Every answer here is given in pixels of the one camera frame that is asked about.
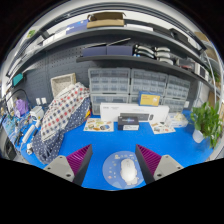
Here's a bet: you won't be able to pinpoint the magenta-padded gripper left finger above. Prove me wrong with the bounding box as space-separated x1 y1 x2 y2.
43 143 94 187

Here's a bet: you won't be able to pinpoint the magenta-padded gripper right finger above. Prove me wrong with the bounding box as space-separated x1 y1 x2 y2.
134 143 184 185

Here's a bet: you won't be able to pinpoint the grey computer mouse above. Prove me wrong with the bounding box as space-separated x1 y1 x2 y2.
119 158 139 186

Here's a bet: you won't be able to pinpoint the round blue printed mouse pad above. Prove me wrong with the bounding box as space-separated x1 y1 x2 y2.
102 150 145 191

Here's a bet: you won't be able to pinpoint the white power strip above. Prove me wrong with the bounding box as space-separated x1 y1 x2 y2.
20 123 37 145

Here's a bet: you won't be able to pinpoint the checkered and dotted fabric bundle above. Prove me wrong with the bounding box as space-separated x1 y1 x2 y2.
31 82 92 164

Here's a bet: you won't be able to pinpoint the cream crumpled gloves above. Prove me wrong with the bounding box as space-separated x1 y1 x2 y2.
173 112 186 122

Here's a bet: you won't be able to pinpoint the small black box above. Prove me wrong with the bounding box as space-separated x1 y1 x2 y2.
117 115 140 132

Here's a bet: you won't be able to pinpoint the small white box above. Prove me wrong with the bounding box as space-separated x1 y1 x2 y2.
29 105 45 122

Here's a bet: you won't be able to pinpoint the green plant in white pot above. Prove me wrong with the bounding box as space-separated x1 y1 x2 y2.
189 101 224 149

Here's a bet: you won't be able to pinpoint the yellow box with blue edge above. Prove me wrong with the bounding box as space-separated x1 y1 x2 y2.
138 91 162 108

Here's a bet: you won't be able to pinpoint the purple crumpled bag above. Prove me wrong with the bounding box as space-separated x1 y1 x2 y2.
15 98 30 116

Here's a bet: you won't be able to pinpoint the long white keyboard box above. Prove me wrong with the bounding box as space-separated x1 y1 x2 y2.
99 102 170 124

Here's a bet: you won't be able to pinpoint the white woven basket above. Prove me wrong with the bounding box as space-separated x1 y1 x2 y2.
50 73 77 98

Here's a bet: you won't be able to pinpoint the teal box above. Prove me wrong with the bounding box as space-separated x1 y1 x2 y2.
12 73 25 86

